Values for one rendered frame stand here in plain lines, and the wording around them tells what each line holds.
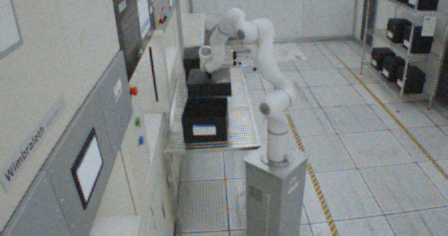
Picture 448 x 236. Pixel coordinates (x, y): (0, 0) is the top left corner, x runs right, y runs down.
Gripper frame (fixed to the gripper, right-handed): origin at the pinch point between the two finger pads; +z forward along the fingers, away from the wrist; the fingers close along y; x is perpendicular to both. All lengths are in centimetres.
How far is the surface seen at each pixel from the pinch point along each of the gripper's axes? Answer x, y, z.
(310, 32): -221, -172, 346
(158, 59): -1.1, 30.1, -22.2
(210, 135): 45.0, 0.2, -6.5
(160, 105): 21.5, 32.9, 0.4
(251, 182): 75, -23, -9
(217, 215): 93, 1, 60
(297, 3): -259, -146, 307
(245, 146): 53, -21, -8
